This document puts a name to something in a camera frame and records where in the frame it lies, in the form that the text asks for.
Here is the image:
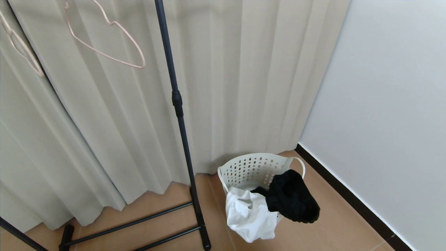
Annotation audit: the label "black shorts with white cords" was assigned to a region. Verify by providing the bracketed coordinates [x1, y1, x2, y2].
[250, 169, 321, 224]

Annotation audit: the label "white laundry basket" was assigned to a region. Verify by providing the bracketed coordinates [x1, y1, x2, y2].
[217, 153, 306, 224]

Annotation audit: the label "black clothes rack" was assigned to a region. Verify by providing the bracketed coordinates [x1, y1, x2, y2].
[0, 0, 212, 251]

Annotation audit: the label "pink clothes hanger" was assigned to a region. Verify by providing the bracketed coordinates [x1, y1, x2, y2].
[64, 0, 146, 69]
[0, 9, 45, 77]

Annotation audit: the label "white garment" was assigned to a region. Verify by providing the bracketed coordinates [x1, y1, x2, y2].
[225, 187, 280, 243]

